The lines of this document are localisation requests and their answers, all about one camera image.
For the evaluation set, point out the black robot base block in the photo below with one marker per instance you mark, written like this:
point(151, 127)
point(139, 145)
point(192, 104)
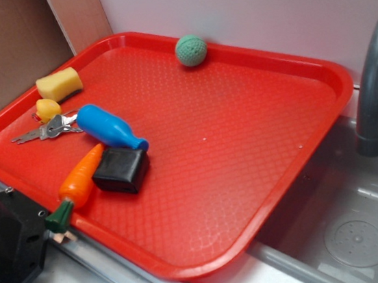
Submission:
point(23, 237)

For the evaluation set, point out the green round sponge ball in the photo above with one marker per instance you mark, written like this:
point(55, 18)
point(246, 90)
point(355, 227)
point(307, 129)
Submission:
point(191, 50)

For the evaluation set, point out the yellow sponge with dark base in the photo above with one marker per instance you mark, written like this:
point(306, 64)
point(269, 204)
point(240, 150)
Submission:
point(60, 85)

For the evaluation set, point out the red plastic tray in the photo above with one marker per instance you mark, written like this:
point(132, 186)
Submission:
point(226, 141)

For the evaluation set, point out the black rectangular box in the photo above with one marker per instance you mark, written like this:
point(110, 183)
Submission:
point(121, 170)

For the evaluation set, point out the blue plastic bottle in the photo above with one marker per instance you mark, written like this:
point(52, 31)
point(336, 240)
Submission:
point(108, 128)

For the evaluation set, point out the orange toy carrot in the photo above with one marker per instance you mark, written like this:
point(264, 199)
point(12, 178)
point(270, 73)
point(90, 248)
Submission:
point(75, 190)

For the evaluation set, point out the silver key bunch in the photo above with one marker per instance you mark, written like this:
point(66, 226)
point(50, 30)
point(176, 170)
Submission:
point(59, 124)

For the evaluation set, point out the yellow rubber duck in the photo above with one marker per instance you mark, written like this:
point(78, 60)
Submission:
point(46, 109)

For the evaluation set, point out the grey toy sink basin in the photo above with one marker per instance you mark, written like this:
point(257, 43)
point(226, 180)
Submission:
point(325, 228)

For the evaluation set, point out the brown cardboard panel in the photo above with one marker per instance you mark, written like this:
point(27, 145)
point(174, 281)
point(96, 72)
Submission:
point(31, 46)

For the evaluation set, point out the grey toy faucet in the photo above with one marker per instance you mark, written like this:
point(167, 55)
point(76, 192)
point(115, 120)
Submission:
point(373, 84)

